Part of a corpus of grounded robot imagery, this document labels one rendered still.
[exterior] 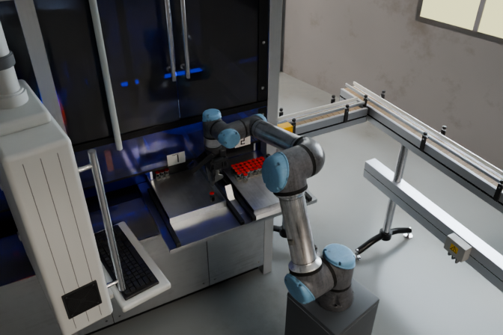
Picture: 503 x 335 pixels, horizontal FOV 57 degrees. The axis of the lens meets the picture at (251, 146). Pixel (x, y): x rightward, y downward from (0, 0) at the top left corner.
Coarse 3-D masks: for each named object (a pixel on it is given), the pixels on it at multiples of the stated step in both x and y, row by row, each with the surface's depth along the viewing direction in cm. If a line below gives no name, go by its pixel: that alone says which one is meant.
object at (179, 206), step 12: (168, 180) 220; (180, 180) 220; (192, 180) 220; (204, 180) 220; (156, 192) 213; (168, 192) 213; (180, 192) 213; (192, 192) 213; (204, 192) 213; (216, 192) 211; (168, 204) 206; (180, 204) 206; (192, 204) 206; (204, 204) 206; (216, 204) 201; (168, 216) 194; (180, 216) 195; (192, 216) 198
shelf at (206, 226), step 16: (240, 160) 235; (144, 192) 213; (224, 192) 213; (224, 208) 204; (160, 224) 195; (176, 224) 195; (192, 224) 195; (208, 224) 195; (224, 224) 195; (192, 240) 187; (208, 240) 190
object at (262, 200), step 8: (232, 176) 223; (232, 184) 215; (240, 184) 218; (248, 184) 218; (256, 184) 218; (264, 184) 218; (240, 192) 208; (248, 192) 213; (256, 192) 213; (264, 192) 213; (272, 192) 213; (248, 200) 208; (256, 200) 208; (264, 200) 208; (272, 200) 208; (256, 208) 204; (264, 208) 200; (272, 208) 202
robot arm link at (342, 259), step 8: (328, 248) 164; (336, 248) 165; (344, 248) 165; (320, 256) 164; (328, 256) 160; (336, 256) 161; (344, 256) 161; (352, 256) 162; (328, 264) 160; (336, 264) 159; (344, 264) 159; (352, 264) 160; (336, 272) 159; (344, 272) 160; (352, 272) 163; (336, 280) 159; (344, 280) 163; (336, 288) 165; (344, 288) 165
